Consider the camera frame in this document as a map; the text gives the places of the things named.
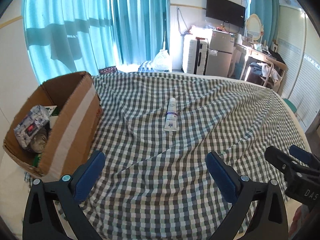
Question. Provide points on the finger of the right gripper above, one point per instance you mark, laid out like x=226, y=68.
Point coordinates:
x=305, y=157
x=277, y=158

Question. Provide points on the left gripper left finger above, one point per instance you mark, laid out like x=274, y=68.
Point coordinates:
x=41, y=220

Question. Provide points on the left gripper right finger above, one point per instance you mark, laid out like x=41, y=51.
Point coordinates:
x=269, y=220

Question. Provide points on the patterned plastic snack bag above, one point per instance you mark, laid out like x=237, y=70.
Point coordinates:
x=32, y=123

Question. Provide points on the brown cardboard box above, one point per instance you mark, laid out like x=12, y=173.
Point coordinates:
x=70, y=139

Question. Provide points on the white ointment tube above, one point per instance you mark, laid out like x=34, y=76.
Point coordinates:
x=171, y=116

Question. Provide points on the wooden desk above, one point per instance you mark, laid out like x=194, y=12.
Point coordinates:
x=262, y=68

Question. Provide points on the green checkered tablecloth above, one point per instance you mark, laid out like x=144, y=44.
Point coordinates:
x=155, y=184

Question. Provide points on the silver mini fridge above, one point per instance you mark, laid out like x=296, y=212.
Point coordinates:
x=220, y=53

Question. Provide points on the oval vanity mirror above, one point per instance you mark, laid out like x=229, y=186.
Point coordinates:
x=254, y=27

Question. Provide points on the white suitcase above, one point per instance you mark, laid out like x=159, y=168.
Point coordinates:
x=194, y=55

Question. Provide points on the white plastic bag by window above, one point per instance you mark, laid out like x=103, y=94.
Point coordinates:
x=162, y=62

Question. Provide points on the teal side curtain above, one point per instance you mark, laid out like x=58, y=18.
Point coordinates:
x=268, y=12

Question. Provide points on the teal window curtain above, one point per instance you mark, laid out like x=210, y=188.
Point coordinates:
x=66, y=36

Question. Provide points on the black wall television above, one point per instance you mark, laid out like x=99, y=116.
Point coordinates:
x=226, y=11

